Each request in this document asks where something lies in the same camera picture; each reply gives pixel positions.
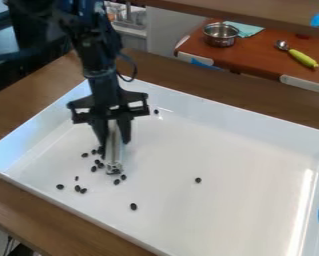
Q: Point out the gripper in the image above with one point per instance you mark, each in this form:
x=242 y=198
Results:
x=107 y=100

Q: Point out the silver metal tool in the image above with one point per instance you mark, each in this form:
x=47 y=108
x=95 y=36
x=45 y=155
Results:
x=113 y=151

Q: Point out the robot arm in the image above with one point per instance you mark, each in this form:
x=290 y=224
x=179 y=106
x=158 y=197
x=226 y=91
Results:
x=87 y=33

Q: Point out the pile of black bits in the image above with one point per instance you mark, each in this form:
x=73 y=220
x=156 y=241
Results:
x=104 y=173

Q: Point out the white tray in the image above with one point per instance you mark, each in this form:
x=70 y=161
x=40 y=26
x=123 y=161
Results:
x=175 y=186

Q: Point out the toy sink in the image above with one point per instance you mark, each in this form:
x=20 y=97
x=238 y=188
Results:
x=127 y=16

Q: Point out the silver pot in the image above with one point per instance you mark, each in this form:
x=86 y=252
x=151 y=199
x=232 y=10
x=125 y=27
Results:
x=221 y=34

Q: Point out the teal cloth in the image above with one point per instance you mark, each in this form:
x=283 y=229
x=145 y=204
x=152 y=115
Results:
x=245 y=29

